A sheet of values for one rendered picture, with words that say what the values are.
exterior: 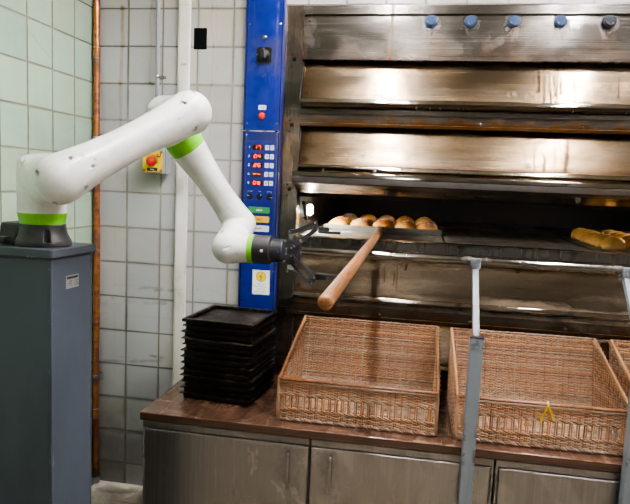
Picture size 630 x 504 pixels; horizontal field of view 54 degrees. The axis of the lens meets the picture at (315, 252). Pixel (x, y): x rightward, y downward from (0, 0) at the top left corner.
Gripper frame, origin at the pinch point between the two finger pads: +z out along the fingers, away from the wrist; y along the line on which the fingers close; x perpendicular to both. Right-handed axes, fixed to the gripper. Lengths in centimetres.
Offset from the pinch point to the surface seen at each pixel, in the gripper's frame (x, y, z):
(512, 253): -60, 1, 62
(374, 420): -11, 56, 15
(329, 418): -12, 58, -1
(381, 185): -46, -22, 10
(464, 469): -1, 65, 44
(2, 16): -2, -71, -116
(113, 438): -62, 98, -104
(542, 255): -60, 1, 73
